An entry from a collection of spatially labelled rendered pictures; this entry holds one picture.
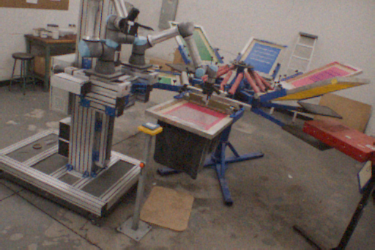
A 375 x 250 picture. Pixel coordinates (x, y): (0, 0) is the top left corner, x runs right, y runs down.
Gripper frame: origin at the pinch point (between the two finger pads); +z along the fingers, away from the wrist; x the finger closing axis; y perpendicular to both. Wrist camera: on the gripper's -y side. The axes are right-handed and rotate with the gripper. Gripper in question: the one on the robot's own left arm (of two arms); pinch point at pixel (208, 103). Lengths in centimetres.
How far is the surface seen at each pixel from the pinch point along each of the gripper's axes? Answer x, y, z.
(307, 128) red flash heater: -7, -90, -5
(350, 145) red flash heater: 13, -124, -9
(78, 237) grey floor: 115, 40, 101
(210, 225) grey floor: 29, -39, 101
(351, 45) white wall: -413, -121, -74
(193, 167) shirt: 50, -18, 38
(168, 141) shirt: 50, 9, 25
